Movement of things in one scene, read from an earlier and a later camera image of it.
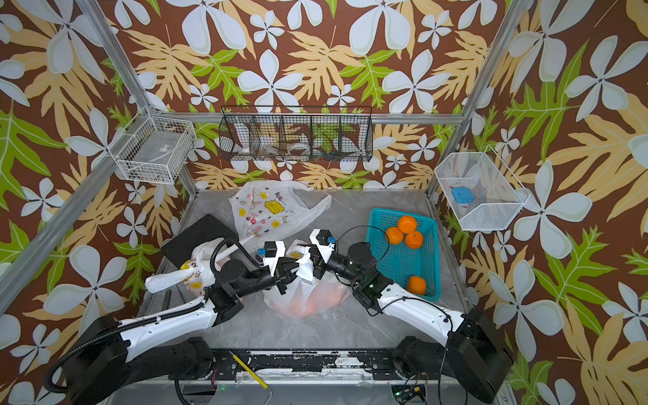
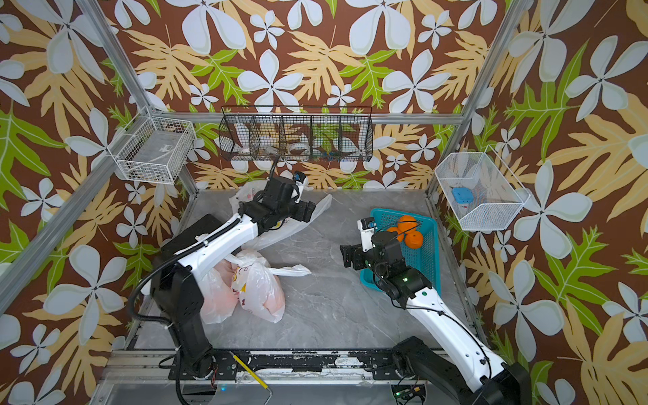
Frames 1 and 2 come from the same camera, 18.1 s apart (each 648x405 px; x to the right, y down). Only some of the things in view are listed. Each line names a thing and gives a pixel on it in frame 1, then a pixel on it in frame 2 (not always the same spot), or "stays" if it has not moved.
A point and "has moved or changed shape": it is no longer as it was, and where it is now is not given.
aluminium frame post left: x=94 y=15 stays
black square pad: x=179 y=251 stays
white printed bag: x=305 y=297 has moved or changed shape
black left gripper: x=282 y=274 → x=305 y=212
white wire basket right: x=481 y=191 stays
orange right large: x=414 y=240 stays
